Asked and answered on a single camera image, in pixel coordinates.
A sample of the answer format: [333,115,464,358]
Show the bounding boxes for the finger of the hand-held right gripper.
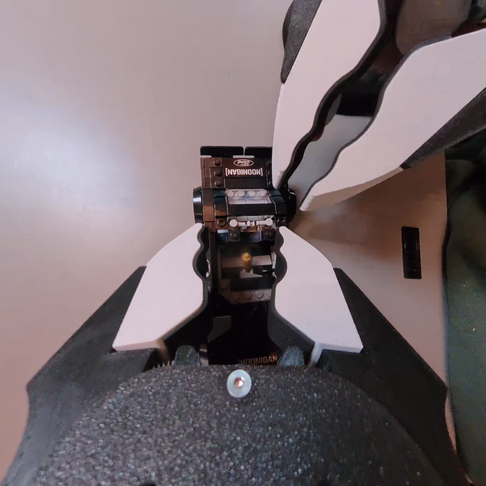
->
[300,27,486,212]
[271,0,384,190]

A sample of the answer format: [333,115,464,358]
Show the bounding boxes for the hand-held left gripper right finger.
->
[272,226,365,365]

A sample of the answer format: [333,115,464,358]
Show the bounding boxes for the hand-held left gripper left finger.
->
[113,224,209,357]

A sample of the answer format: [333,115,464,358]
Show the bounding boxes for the black lego car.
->
[192,146,298,367]

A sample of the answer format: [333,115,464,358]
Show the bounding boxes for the black ridged strip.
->
[400,226,422,280]

